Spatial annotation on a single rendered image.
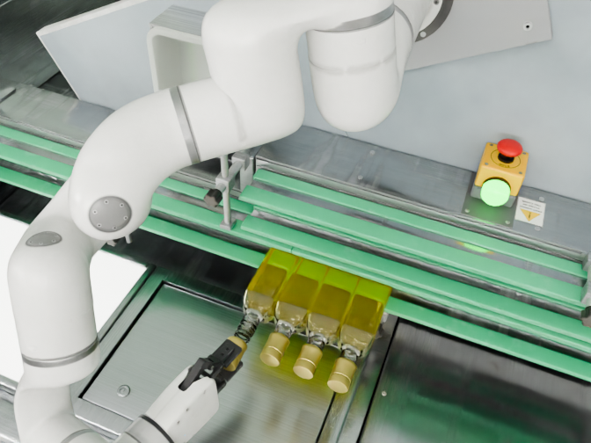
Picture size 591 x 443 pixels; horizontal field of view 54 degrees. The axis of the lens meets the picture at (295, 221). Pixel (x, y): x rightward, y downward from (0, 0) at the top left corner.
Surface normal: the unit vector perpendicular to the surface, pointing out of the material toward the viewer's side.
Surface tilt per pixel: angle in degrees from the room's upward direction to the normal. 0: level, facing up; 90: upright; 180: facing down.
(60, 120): 90
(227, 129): 40
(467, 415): 89
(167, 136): 60
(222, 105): 55
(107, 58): 0
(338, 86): 1
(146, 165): 66
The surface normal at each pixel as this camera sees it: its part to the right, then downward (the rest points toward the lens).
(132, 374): 0.05, -0.69
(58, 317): 0.46, 0.29
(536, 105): -0.37, 0.65
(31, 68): 0.93, 0.29
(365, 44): 0.26, 0.60
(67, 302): 0.73, 0.22
